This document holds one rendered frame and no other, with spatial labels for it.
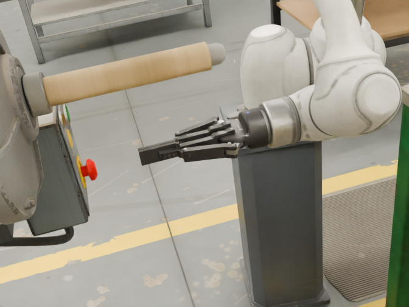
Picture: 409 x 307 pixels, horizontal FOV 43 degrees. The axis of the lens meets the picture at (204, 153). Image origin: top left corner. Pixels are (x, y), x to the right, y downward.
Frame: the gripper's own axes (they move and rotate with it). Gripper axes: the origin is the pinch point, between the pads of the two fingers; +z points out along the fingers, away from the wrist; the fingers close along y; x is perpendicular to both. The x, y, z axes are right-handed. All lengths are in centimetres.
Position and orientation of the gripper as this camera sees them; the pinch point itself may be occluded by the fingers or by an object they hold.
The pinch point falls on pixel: (158, 152)
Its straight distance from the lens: 95.6
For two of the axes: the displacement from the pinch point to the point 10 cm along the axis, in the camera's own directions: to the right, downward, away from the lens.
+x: -1.3, -8.3, -5.4
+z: -9.6, 2.4, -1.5
